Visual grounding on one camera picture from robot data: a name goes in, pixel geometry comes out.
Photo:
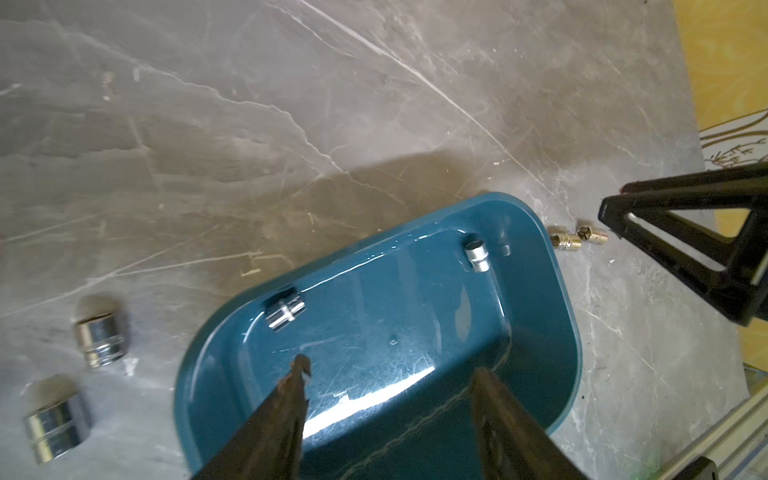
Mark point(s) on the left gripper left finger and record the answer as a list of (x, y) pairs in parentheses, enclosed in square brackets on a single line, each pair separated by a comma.
[(269, 444)]

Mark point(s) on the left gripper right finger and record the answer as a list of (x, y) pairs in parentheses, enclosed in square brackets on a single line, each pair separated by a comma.
[(511, 443)]

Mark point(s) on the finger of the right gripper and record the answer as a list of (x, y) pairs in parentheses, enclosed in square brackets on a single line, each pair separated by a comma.
[(738, 187), (728, 273)]

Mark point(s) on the teal plastic storage box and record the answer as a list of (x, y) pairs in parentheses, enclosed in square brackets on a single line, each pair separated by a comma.
[(394, 327)]

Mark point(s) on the small chrome socket in box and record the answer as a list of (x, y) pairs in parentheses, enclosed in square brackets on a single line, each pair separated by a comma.
[(478, 255)]

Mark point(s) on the aluminium front rail frame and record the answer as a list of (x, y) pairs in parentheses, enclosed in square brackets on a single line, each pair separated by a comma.
[(736, 447)]

